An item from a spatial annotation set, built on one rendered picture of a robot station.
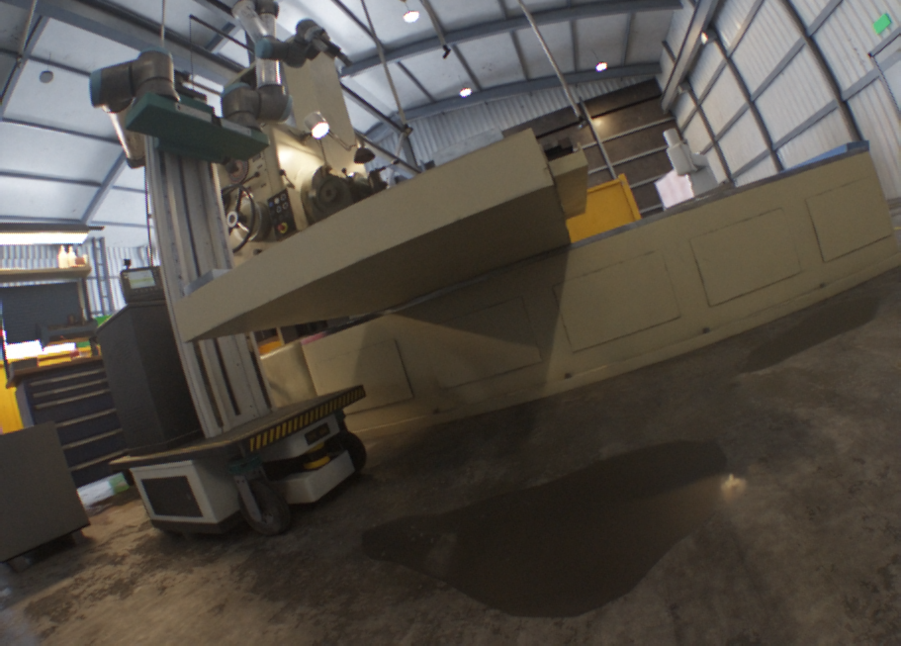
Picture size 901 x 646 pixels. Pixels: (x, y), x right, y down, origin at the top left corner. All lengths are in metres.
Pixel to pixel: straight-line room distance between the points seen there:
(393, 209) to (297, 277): 0.25
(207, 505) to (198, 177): 1.27
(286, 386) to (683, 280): 2.11
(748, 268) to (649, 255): 0.47
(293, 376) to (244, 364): 0.80
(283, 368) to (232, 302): 1.51
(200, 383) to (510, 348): 1.27
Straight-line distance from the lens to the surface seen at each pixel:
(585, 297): 1.86
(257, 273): 0.95
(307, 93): 3.43
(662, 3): 13.39
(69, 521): 2.24
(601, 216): 4.28
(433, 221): 0.74
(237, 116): 1.95
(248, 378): 1.68
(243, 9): 2.27
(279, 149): 2.57
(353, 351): 2.19
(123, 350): 1.69
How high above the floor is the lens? 0.44
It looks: 2 degrees up
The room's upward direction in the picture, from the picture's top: 18 degrees counter-clockwise
